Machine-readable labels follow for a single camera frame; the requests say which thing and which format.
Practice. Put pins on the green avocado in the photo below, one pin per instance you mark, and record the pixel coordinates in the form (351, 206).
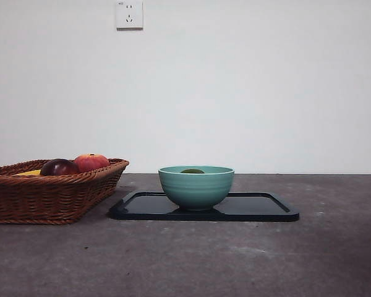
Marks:
(192, 170)

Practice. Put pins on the teal ceramic bowl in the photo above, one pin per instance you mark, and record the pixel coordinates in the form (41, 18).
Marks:
(196, 191)

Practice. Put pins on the black rectangular tray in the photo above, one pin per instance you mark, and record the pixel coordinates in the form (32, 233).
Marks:
(253, 207)

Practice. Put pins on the red apple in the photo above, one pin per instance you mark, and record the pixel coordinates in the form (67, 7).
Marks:
(91, 161)

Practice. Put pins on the dark purple plum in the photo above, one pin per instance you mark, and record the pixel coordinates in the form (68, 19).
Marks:
(59, 167)

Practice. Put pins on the brown wicker basket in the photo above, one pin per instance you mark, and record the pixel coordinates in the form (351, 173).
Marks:
(43, 198)

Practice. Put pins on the yellow banana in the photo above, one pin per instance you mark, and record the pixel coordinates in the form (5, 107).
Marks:
(28, 172)

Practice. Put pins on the white wall socket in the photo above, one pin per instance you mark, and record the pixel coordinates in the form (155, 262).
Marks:
(130, 15)

